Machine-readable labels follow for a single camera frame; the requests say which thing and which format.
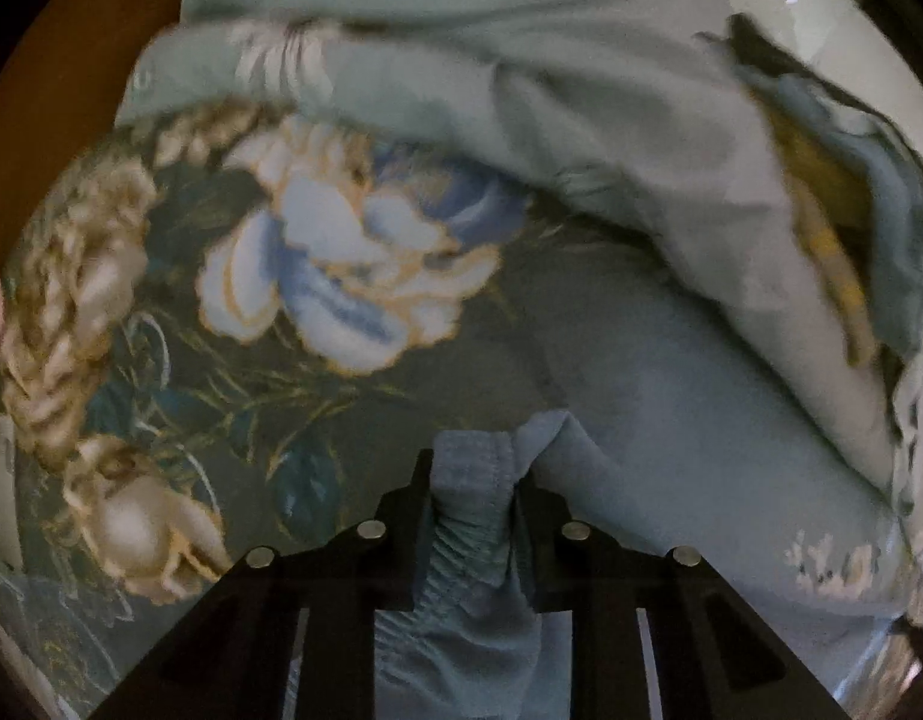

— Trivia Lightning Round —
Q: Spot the dark floral bed blanket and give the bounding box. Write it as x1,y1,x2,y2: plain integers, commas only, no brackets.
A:
0,101,566,718

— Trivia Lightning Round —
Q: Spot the red wooden headboard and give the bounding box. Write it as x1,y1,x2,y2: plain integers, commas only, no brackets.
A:
0,0,180,259

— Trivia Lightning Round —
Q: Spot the light blue floral duvet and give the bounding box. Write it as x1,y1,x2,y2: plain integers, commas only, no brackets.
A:
115,0,923,542

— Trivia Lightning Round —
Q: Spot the blue-grey garment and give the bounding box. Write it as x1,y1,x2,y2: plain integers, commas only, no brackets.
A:
377,260,914,718

